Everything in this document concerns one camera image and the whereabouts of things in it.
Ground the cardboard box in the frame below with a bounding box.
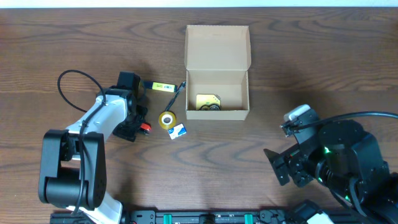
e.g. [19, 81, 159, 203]
[184, 25, 251, 121]

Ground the green clamp left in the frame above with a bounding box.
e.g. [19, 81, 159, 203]
[163, 214, 173, 224]

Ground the blue white staples box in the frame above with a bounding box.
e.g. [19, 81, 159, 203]
[168, 123, 187, 140]

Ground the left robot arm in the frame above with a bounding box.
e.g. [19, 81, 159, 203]
[38, 85, 147, 223]

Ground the green clamp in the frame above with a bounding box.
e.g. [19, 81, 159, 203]
[163, 214, 173, 224]
[244, 213, 253, 224]

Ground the green clamp right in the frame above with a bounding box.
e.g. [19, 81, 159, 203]
[244, 213, 253, 224]

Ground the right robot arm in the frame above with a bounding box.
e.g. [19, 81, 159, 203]
[264, 105, 397, 223]

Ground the red black stapler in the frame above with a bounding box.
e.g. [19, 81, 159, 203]
[139, 123, 152, 134]

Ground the yellow highlighter marker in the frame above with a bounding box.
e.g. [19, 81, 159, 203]
[143, 81, 178, 93]

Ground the correction tape dispenser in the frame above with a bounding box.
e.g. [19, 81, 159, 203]
[199, 104, 221, 111]

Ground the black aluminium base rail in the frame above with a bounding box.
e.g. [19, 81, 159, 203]
[49, 209, 343, 224]

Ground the yellow adhesive tape roll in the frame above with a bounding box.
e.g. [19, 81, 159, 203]
[159, 111, 176, 130]

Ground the black ballpoint pen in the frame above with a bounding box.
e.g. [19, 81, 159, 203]
[165, 81, 187, 111]

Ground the cream sticky note pad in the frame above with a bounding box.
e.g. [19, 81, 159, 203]
[196, 94, 221, 110]

